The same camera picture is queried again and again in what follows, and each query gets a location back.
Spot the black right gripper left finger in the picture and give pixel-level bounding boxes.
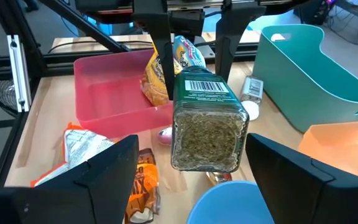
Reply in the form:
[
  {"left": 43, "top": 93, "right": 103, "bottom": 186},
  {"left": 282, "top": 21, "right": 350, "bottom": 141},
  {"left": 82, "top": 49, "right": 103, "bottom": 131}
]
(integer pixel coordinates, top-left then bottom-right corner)
[{"left": 0, "top": 134, "right": 140, "bottom": 224}]

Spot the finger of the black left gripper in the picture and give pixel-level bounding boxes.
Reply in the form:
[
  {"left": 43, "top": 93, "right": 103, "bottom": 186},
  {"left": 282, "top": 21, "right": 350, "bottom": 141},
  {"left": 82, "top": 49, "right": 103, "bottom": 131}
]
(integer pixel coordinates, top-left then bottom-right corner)
[
  {"left": 214, "top": 6, "right": 267, "bottom": 83},
  {"left": 132, "top": 7, "right": 176, "bottom": 101}
]

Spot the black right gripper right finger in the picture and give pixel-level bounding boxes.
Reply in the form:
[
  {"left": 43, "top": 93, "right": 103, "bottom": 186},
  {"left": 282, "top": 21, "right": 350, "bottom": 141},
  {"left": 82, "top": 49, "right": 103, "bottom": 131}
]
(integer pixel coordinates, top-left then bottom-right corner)
[{"left": 245, "top": 133, "right": 358, "bottom": 224}]

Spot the yellow ramen packet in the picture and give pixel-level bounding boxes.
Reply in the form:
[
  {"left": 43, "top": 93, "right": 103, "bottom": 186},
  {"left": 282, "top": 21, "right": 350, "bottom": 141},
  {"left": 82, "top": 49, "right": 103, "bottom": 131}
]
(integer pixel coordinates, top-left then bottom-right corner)
[{"left": 139, "top": 42, "right": 183, "bottom": 107}]

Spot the clear spice jar white cap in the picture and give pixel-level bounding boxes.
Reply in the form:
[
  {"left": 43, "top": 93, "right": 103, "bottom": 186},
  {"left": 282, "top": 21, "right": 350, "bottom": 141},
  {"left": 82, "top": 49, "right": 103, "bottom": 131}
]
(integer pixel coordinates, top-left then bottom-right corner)
[{"left": 239, "top": 75, "right": 265, "bottom": 122}]

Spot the orange brown cocoa packet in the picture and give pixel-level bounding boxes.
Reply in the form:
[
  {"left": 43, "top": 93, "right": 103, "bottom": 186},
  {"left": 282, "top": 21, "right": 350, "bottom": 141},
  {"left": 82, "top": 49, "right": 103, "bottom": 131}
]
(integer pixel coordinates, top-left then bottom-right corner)
[{"left": 124, "top": 147, "right": 162, "bottom": 224}]

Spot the green plastic bin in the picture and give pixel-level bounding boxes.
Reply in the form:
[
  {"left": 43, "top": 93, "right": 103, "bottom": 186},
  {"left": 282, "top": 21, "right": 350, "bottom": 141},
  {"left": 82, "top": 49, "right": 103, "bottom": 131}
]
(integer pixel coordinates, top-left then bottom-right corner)
[{"left": 252, "top": 24, "right": 358, "bottom": 134}]

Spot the green labelled herb jar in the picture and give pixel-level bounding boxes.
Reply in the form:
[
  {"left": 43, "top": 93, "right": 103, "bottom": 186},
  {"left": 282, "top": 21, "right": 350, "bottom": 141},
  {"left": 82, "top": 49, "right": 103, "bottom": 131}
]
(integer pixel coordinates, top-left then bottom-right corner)
[{"left": 170, "top": 65, "right": 250, "bottom": 174}]

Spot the white orange ramen packet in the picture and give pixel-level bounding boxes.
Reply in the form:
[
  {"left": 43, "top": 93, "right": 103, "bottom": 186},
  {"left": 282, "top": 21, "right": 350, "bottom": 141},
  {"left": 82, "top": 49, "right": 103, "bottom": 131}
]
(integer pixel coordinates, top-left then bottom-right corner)
[{"left": 29, "top": 121, "right": 117, "bottom": 188}]

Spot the orange plastic bin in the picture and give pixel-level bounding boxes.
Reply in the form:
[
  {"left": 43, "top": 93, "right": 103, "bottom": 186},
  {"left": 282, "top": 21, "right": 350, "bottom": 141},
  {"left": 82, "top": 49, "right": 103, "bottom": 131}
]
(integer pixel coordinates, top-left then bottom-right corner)
[{"left": 298, "top": 119, "right": 358, "bottom": 185}]

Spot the pink plastic bin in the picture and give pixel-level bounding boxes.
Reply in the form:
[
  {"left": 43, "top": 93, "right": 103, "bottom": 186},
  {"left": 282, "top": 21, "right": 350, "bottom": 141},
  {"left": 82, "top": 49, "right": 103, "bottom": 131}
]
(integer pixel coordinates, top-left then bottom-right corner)
[{"left": 73, "top": 49, "right": 175, "bottom": 138}]

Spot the blue bowl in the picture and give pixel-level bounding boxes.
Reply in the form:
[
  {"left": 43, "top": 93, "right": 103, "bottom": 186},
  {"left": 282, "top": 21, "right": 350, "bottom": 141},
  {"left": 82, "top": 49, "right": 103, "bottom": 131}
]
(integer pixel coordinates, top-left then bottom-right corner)
[{"left": 186, "top": 180, "right": 275, "bottom": 224}]

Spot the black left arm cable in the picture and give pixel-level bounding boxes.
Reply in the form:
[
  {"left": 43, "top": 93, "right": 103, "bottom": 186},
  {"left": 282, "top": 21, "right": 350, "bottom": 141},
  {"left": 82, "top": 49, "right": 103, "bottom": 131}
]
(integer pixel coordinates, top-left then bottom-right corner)
[{"left": 50, "top": 39, "right": 155, "bottom": 54}]

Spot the black cable tangle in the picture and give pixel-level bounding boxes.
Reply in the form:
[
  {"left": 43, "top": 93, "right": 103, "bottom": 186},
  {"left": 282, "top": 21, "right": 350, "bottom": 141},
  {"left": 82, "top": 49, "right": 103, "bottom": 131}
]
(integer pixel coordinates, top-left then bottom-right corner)
[{"left": 296, "top": 0, "right": 358, "bottom": 27}]

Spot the round wire mesh guard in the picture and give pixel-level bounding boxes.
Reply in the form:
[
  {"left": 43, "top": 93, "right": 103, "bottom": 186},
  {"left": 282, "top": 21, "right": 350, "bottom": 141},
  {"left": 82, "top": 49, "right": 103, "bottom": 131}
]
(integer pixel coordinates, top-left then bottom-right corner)
[{"left": 0, "top": 79, "right": 19, "bottom": 112}]

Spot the silver aluminium bracket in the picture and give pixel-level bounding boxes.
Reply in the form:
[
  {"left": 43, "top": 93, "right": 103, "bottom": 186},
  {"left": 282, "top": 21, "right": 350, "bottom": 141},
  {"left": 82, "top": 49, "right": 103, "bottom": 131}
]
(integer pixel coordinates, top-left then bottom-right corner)
[{"left": 6, "top": 34, "right": 32, "bottom": 113}]

